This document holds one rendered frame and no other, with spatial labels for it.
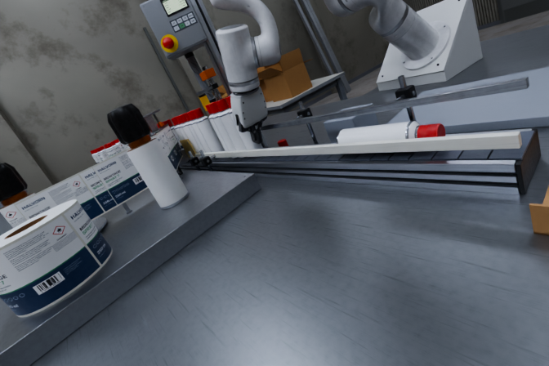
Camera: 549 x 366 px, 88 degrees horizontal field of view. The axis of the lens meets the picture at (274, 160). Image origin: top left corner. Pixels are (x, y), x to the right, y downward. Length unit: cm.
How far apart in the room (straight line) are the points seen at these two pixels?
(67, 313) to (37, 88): 490
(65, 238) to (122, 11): 508
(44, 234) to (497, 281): 72
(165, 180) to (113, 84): 458
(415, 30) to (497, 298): 93
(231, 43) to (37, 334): 69
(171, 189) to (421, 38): 96
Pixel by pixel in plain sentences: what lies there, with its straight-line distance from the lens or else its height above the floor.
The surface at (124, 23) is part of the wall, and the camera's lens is 558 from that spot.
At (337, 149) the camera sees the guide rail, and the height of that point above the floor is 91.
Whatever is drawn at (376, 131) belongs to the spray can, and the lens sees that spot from 58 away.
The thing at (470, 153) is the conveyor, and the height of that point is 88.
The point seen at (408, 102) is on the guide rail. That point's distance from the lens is 59.
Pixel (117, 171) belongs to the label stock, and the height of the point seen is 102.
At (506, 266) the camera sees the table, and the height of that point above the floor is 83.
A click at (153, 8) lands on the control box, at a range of 118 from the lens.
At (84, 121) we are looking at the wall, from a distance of 535.
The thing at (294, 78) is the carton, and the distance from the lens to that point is 272.
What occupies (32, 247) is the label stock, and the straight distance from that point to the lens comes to 72.
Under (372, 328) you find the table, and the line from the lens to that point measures 37.
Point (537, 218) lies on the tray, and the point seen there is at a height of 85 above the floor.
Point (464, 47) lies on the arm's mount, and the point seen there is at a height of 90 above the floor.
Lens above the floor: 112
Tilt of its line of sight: 17 degrees down
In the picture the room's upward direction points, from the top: 24 degrees counter-clockwise
